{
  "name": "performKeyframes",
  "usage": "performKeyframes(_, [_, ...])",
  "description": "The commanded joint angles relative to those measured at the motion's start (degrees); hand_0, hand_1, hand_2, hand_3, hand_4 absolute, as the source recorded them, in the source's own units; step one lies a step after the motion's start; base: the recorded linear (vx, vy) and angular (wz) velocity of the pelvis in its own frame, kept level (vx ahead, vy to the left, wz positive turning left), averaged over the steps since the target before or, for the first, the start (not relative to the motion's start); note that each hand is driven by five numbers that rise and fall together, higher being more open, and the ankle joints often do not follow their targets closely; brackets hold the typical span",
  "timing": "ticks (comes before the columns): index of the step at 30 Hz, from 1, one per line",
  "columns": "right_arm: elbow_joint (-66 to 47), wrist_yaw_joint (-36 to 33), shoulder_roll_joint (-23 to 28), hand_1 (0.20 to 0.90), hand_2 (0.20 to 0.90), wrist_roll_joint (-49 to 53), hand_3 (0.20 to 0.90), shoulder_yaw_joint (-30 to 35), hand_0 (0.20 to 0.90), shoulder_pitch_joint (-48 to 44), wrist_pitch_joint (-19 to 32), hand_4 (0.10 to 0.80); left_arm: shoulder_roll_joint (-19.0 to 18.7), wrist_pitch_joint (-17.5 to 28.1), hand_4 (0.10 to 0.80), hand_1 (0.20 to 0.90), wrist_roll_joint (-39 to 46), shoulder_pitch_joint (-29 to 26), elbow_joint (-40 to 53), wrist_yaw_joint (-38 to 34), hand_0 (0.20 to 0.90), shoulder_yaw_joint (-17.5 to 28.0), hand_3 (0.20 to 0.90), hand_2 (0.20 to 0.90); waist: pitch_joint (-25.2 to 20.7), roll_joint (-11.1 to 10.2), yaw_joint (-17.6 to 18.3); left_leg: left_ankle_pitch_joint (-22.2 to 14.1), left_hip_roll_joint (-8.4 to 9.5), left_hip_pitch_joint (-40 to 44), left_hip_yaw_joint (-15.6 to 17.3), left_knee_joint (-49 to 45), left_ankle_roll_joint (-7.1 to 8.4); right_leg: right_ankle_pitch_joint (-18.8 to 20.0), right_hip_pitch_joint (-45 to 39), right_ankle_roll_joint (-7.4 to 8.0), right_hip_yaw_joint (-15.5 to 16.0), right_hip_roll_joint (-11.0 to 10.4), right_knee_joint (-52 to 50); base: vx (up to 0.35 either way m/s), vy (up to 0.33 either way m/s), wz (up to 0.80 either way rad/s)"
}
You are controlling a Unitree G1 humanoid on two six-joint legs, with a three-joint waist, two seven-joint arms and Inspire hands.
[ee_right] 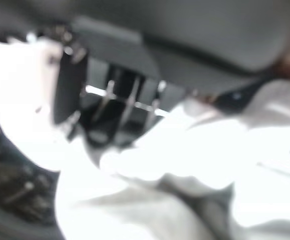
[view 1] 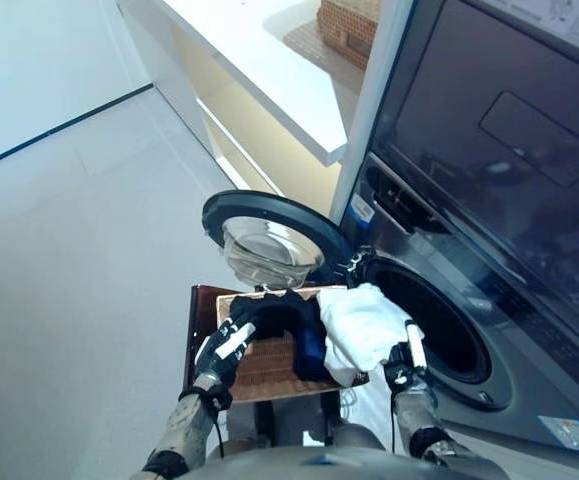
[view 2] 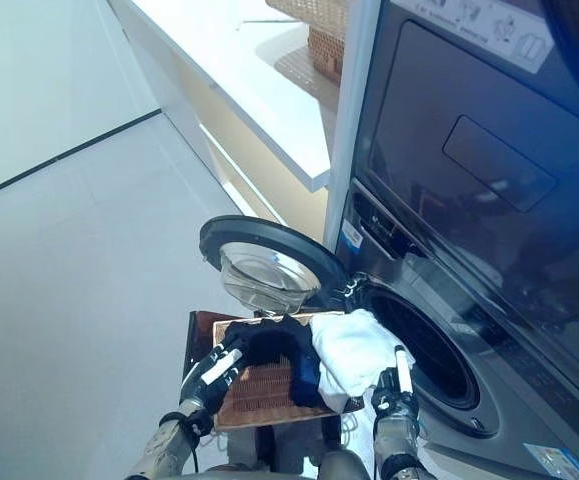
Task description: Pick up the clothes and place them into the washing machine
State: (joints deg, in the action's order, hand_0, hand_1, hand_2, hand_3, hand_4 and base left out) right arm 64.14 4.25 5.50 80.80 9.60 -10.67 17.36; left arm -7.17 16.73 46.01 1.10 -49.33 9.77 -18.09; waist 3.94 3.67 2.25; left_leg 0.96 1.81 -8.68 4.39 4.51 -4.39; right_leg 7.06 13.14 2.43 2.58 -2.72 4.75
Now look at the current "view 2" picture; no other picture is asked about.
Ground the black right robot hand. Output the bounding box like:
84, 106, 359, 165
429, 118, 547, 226
369, 344, 420, 414

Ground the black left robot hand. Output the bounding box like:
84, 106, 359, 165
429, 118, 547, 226
178, 340, 245, 415

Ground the white garment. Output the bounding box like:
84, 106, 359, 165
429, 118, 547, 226
308, 307, 418, 415

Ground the black garment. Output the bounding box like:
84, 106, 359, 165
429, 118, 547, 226
223, 313, 321, 372

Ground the round glass washing machine door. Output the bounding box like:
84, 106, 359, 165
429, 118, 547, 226
198, 214, 351, 315

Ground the front-load washing machine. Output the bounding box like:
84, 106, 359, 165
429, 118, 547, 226
350, 0, 579, 404

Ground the glossy dark brown side table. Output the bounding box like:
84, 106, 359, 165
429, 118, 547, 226
182, 309, 231, 397

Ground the brown wicker laundry basket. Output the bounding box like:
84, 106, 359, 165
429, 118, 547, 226
210, 310, 366, 436

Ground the dark blue garment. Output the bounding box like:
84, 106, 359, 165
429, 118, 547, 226
288, 349, 331, 410

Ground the small blue label sticker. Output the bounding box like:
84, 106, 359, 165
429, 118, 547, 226
340, 221, 366, 250

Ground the large blue energy label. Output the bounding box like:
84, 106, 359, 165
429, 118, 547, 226
522, 441, 579, 480

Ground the tall white side panel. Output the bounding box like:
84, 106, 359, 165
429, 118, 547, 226
323, 0, 386, 237

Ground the white counter cabinet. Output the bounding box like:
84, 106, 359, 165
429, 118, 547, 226
107, 0, 344, 227

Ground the white instruction sticker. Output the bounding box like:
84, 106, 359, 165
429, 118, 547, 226
410, 0, 556, 76

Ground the pale wicker tray basket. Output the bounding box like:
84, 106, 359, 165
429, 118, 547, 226
264, 0, 354, 35

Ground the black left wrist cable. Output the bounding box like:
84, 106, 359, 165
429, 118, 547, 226
187, 423, 206, 475

